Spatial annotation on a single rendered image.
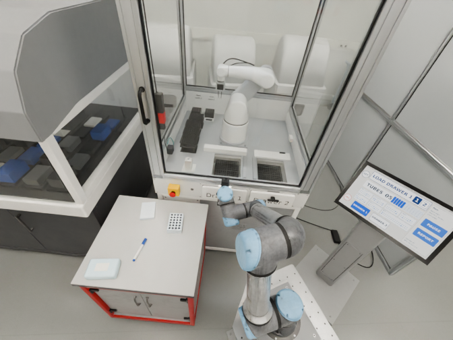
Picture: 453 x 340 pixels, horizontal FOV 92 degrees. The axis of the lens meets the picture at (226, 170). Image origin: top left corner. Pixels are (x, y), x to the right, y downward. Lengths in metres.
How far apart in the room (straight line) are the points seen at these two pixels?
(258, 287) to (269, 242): 0.20
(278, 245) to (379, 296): 1.92
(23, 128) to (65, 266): 1.49
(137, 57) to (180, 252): 1.01
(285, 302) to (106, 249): 0.98
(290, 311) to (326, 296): 1.23
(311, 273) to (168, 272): 1.38
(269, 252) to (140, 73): 0.89
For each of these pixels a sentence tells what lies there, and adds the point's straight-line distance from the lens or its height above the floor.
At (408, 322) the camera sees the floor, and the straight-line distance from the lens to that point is 2.62.
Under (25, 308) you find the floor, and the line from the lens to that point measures 2.44.
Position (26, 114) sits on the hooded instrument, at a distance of 1.17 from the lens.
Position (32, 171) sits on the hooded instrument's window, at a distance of 1.45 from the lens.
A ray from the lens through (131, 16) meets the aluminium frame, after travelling 1.06.
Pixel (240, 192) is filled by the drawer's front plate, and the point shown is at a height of 0.92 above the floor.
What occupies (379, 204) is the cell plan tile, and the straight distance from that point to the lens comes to 1.53.
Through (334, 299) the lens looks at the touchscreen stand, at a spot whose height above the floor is 0.04.
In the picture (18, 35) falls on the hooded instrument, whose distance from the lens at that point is 1.21.
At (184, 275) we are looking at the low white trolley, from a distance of 1.32.
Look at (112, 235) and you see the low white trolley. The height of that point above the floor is 0.76.
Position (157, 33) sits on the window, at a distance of 1.05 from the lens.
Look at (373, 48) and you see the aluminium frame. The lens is 1.11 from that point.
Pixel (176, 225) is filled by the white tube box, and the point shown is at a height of 0.79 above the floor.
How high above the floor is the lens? 1.99
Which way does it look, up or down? 43 degrees down
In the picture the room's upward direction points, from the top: 6 degrees clockwise
